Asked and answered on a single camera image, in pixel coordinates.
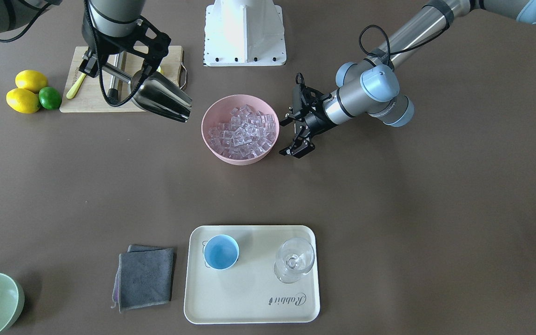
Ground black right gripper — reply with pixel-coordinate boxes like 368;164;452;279
79;16;171;78

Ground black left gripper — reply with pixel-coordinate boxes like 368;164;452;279
279;74;337;159

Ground metal ice scoop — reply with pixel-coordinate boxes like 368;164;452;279
102;63;192;122

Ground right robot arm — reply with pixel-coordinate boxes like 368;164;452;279
0;0;171;78

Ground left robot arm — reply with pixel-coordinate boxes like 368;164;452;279
280;0;536;158

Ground pink bowl of ice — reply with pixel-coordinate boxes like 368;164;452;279
201;94;279;166

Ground light blue cup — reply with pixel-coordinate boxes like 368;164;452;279
203;234;240;270

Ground steel muddler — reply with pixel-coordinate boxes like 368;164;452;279
107;51;127;102

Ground bamboo cutting board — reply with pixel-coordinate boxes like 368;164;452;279
60;45;186;113

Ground yellow plastic knife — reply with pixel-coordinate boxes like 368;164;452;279
66;73;87;100

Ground green lime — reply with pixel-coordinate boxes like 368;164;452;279
38;87;62;110

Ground clear wine glass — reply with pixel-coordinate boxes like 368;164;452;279
274;237;315;284

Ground yellow lemon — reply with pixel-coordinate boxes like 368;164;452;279
14;69;48;94
6;88;41;114

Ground cream serving tray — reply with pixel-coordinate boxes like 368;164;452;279
183;225;321;324

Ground grey folded cloth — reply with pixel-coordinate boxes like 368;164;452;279
111;244;176;313

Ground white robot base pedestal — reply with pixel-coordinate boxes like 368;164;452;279
203;0;287;67

